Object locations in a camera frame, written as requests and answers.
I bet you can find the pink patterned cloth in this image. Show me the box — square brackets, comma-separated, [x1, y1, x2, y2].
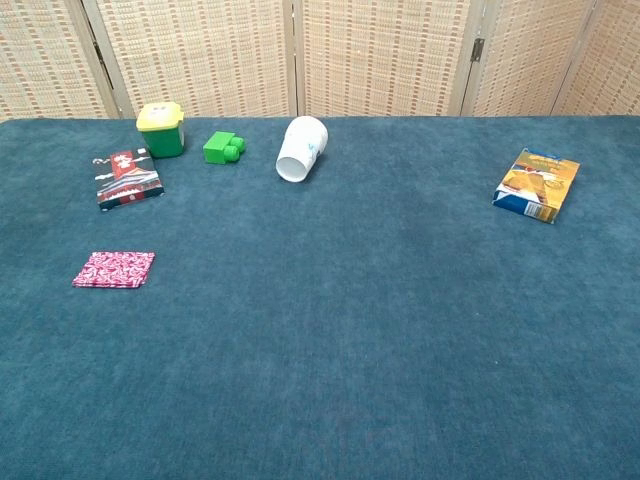
[71, 251, 156, 290]

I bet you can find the blue felt table cover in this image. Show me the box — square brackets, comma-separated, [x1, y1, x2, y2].
[0, 115, 640, 480]

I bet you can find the white paper cup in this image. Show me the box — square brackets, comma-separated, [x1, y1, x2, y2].
[275, 115, 330, 184]

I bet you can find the green toy building brick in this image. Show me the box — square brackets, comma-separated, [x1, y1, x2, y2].
[202, 130, 248, 165]

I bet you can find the green bin with yellow lid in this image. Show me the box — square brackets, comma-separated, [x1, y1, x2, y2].
[135, 101, 187, 160]

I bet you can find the yellow blue snack box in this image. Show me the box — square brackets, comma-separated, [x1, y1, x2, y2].
[491, 147, 581, 226]

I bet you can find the woven folding screen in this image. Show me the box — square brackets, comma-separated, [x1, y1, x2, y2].
[0, 0, 640, 121]

